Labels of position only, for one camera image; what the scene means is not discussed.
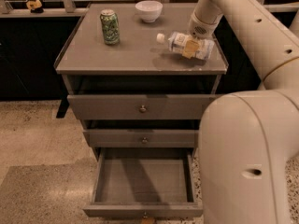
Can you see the blue label plastic bottle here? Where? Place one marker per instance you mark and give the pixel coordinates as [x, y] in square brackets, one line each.
[176, 42]

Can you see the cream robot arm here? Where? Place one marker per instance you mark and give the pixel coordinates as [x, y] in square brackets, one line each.
[246, 138]

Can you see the green soda can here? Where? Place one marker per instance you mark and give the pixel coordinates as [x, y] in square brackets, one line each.
[110, 26]

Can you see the white ceramic bowl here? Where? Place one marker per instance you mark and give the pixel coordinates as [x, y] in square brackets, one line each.
[149, 11]

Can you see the grey drawer cabinet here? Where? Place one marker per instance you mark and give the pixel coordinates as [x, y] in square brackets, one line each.
[138, 65]

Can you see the grey top drawer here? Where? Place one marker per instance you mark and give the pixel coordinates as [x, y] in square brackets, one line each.
[155, 106]

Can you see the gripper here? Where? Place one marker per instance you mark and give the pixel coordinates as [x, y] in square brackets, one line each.
[199, 28]

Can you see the grey middle drawer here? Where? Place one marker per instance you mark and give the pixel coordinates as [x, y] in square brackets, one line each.
[140, 138]

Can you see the yellow black object on ledge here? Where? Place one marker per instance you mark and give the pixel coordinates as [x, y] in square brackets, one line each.
[35, 6]

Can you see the grey open bottom drawer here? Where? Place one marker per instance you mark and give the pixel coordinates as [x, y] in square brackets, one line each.
[144, 182]

